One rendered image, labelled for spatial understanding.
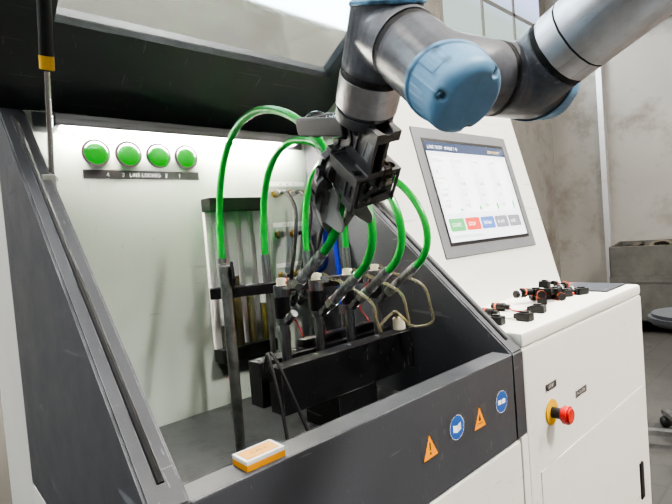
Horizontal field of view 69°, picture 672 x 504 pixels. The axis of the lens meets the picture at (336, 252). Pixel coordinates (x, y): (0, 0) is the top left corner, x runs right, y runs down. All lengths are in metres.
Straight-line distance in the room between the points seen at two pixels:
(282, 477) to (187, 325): 0.57
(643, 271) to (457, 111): 4.98
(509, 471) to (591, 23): 0.74
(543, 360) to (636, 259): 4.35
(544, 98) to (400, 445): 0.47
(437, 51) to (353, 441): 0.46
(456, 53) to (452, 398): 0.53
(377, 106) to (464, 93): 0.14
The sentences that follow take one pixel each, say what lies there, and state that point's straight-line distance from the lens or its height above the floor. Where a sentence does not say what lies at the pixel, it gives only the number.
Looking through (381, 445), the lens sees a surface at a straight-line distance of 0.70.
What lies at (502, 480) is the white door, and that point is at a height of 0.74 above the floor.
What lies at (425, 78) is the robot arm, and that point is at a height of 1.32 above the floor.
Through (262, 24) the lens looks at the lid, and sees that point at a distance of 1.05.
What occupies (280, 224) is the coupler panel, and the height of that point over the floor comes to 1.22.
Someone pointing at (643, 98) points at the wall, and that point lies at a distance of 6.72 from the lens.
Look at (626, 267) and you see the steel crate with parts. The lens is 5.39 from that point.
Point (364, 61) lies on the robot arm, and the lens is 0.55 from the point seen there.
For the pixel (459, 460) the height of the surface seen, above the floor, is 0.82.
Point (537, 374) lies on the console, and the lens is 1.05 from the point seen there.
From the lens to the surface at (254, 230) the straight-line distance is 1.14.
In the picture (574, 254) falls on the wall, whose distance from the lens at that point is 6.88.
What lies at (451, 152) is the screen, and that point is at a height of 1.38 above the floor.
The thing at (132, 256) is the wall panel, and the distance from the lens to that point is 1.04.
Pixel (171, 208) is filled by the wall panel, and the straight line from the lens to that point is 1.08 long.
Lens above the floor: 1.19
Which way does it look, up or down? 2 degrees down
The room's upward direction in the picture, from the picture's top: 5 degrees counter-clockwise
